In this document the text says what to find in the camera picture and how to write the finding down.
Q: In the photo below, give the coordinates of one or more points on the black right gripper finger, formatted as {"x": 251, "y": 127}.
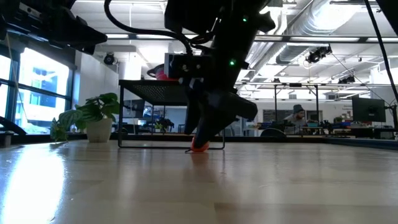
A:
{"x": 192, "y": 112}
{"x": 224, "y": 115}

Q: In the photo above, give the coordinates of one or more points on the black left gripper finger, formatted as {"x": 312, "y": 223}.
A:
{"x": 77, "y": 43}
{"x": 81, "y": 29}

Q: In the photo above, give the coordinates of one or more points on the small orange fruit cluster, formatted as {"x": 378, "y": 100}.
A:
{"x": 200, "y": 149}

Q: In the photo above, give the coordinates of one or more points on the red collapsible colander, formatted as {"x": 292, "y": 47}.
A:
{"x": 158, "y": 74}

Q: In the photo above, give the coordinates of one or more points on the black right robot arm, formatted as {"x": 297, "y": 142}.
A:
{"x": 217, "y": 15}

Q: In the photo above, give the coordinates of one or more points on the large window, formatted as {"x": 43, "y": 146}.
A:
{"x": 43, "y": 77}

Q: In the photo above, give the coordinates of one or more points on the black perforated metal stand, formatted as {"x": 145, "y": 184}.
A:
{"x": 149, "y": 90}

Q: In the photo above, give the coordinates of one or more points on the black office chair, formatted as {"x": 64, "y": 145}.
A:
{"x": 273, "y": 133}

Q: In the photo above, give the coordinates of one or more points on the black monitor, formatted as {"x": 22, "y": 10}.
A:
{"x": 368, "y": 109}
{"x": 133, "y": 109}

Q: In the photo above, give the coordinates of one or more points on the green leafy potted plant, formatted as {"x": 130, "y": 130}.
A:
{"x": 96, "y": 112}

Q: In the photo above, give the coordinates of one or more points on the person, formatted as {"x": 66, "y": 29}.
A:
{"x": 297, "y": 116}

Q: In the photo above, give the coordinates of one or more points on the long linear ceiling light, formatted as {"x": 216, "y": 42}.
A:
{"x": 311, "y": 39}

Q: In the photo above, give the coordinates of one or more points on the black ceiling spotlight cluster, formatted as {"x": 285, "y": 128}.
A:
{"x": 317, "y": 54}
{"x": 346, "y": 79}

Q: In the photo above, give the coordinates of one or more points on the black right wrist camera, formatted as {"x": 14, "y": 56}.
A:
{"x": 186, "y": 65}

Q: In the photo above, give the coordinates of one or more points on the black aluminium table frame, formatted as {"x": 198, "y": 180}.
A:
{"x": 280, "y": 139}

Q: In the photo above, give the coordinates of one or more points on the black metal rig frame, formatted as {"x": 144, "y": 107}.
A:
{"x": 295, "y": 84}

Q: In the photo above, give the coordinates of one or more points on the silver spiral ventilation duct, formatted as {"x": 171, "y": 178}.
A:
{"x": 298, "y": 31}

